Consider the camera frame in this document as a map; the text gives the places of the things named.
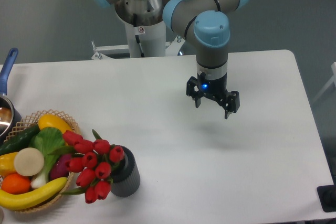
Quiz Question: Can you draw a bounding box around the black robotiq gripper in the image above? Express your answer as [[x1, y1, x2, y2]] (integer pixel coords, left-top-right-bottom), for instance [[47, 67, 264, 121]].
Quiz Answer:
[[186, 72, 240, 119]]

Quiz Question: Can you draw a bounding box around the red tulip bouquet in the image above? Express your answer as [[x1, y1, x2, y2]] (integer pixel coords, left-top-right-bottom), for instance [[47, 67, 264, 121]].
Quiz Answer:
[[49, 130, 126, 204]]

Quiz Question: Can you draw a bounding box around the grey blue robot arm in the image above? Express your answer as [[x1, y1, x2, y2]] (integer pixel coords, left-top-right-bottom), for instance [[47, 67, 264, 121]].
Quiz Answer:
[[95, 0, 249, 116]]

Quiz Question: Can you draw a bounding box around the dark grey ribbed vase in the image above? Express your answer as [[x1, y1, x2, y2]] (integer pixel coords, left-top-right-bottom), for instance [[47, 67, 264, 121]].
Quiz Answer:
[[111, 146, 141, 198]]

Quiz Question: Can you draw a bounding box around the white furniture piece right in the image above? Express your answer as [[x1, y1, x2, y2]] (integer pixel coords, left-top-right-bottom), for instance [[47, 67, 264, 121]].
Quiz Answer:
[[313, 62, 335, 102]]

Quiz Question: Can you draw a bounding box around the black device at edge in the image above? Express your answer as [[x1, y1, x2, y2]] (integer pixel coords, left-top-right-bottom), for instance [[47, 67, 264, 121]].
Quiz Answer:
[[317, 185, 335, 212]]

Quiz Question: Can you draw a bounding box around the green bok choy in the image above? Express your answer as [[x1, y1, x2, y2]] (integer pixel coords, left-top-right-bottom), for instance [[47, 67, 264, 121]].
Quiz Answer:
[[29, 127, 65, 189]]

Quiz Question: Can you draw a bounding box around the purple sweet potato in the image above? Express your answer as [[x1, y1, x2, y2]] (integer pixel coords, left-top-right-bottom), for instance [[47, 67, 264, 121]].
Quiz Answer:
[[49, 154, 71, 180]]

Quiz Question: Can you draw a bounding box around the woven wicker basket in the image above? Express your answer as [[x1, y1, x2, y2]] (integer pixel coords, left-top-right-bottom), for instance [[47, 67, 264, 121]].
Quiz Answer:
[[1, 109, 80, 212]]

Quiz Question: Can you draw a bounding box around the beige round disc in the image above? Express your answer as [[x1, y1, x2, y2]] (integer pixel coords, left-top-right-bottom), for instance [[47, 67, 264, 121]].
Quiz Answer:
[[14, 147, 44, 177]]

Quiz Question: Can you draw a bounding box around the green cucumber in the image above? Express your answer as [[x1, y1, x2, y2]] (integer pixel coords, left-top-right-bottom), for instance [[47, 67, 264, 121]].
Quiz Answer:
[[1, 125, 40, 155]]

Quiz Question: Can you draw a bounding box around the yellow bell pepper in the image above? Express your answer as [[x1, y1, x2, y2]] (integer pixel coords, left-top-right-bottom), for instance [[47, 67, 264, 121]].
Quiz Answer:
[[0, 152, 18, 178]]

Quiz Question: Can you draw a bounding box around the orange fruit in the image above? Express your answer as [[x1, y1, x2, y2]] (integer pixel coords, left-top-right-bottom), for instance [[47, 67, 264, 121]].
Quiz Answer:
[[1, 173, 30, 195]]

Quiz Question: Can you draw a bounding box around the yellow banana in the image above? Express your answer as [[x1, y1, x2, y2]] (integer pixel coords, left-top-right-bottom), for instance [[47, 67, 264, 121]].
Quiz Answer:
[[1, 177, 68, 210]]

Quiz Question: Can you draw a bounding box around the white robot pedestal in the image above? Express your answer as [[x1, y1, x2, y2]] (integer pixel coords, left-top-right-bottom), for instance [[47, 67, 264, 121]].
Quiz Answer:
[[92, 0, 185, 60]]

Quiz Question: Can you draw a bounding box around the blue handled saucepan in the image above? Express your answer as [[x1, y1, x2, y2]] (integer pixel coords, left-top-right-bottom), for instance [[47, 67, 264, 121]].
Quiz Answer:
[[1, 48, 22, 145]]

